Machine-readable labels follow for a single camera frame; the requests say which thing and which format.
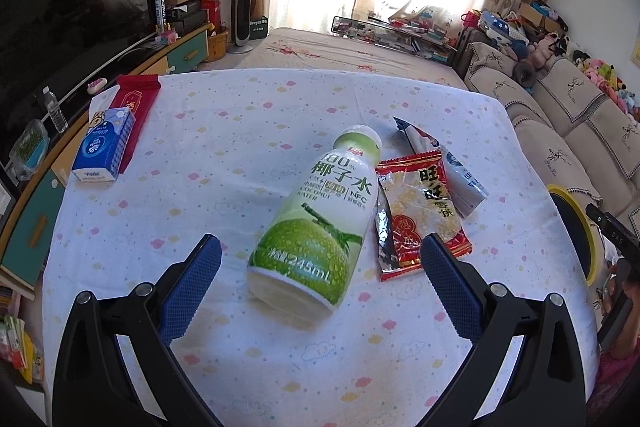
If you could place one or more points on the white drawer cabinet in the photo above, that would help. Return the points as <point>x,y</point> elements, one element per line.
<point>5,199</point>

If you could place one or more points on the red bag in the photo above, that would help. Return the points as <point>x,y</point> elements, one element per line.
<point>470,19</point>

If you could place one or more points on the person's right hand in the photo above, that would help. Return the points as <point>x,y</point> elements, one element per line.
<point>614,269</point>

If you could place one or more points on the clear water bottle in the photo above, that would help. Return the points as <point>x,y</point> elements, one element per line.
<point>55,109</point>

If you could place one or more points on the blue tissue pack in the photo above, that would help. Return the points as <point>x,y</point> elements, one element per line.
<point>102,142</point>

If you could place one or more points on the grey tower fan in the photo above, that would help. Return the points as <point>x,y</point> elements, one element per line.
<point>241,2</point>

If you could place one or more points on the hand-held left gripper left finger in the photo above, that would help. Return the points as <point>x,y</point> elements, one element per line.
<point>192,287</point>

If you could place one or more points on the green coconut water bottle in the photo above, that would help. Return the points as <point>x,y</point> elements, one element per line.
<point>310,227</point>

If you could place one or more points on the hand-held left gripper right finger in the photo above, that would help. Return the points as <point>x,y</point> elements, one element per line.
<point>450,287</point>

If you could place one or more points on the pile of plush toys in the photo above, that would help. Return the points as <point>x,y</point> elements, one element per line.
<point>600,72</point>

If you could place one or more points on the white blue foil sachet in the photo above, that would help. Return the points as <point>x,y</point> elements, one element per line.
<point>465,187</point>

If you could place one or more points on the pile of colourful packets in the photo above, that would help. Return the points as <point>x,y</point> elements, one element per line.
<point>20,349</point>

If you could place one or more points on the small pink white dish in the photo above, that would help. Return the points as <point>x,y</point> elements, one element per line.
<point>97,86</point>

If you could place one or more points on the red paper packet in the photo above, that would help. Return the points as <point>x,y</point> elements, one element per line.
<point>137,94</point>

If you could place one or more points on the black flat box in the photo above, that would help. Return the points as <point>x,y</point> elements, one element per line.
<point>187,19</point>

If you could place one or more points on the white cartoon tissue pack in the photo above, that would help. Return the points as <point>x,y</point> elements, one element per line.
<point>100,119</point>

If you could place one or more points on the beige floral cloth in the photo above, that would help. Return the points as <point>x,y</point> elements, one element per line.
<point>350,52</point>

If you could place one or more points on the black curved television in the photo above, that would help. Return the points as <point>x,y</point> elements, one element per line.
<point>75,17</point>

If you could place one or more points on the red snack packet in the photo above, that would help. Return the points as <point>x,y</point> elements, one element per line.
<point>420,207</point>

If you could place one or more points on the green box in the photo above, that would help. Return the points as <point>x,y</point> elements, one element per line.
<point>259,27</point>

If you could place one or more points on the grey neck pillow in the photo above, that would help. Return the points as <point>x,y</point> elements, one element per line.
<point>525,73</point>

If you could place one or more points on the small pink box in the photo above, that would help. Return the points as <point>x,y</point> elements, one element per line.
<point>167,36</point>

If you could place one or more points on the blue star print bag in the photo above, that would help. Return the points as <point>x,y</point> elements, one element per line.
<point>495,29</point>

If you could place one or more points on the person's right forearm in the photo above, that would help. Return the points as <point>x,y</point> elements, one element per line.
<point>620,362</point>

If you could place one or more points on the white spotted tablecloth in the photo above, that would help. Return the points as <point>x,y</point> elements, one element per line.
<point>240,132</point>

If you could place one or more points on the red box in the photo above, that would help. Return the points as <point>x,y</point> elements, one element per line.
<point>212,14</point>

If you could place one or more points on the cluttered glass coffee table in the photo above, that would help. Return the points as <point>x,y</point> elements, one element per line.
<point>395,34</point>

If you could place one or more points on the teal yellow television cabinet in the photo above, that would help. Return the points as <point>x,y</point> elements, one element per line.
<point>30,227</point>

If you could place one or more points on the beige embroidered sofa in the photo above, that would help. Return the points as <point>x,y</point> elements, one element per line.
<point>550,127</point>

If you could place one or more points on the yellow rim trash bin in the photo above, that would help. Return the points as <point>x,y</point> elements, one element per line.
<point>570,227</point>

